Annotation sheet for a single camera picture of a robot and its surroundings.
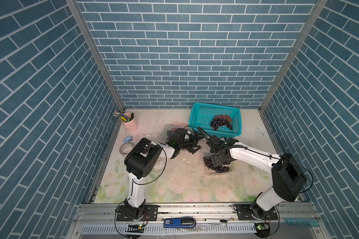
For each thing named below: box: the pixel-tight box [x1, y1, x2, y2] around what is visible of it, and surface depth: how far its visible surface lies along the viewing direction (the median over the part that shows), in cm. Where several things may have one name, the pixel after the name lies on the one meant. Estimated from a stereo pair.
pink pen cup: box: [120, 112, 139, 133], surface depth 104 cm
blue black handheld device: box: [163, 217, 197, 229], surface depth 70 cm
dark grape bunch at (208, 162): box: [202, 156, 230, 173], surface depth 88 cm
